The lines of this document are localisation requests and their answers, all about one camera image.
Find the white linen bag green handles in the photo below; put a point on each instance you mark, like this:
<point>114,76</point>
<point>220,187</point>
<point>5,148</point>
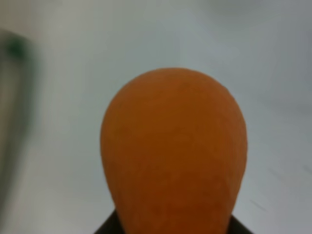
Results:
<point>17,85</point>

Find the orange with stem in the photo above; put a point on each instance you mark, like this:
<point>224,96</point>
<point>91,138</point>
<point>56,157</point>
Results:
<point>174,150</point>

